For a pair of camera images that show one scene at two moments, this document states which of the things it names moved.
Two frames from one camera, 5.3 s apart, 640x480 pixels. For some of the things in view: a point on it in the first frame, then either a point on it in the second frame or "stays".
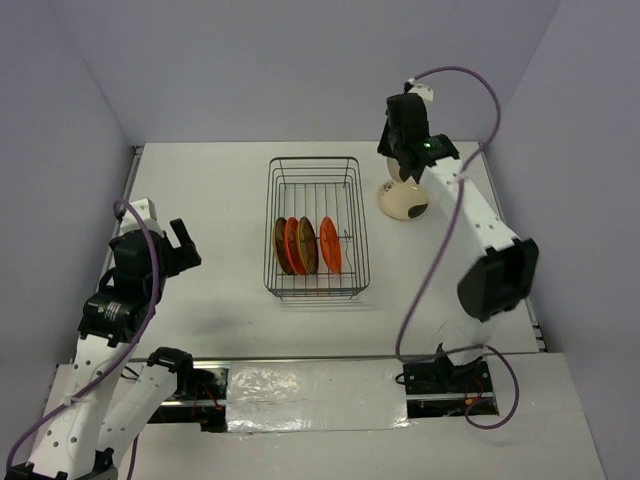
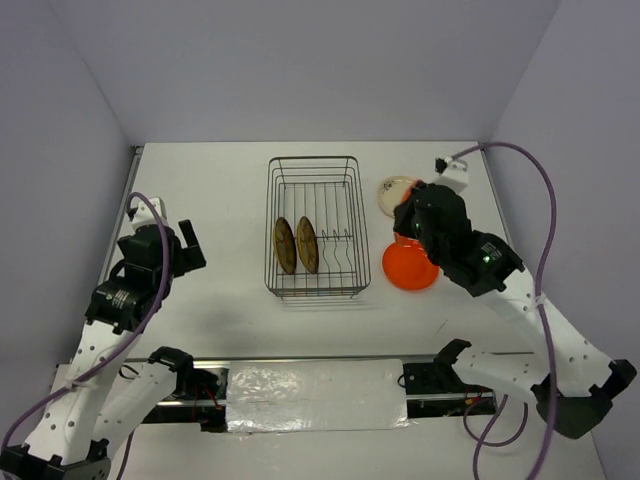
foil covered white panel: (316, 395) stays
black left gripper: (185, 256) stays
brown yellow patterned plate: (279, 245) stays
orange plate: (330, 244) to (407, 266)
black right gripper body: (389, 142) to (403, 224)
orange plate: (290, 242) to (406, 194)
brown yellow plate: (308, 248) stays
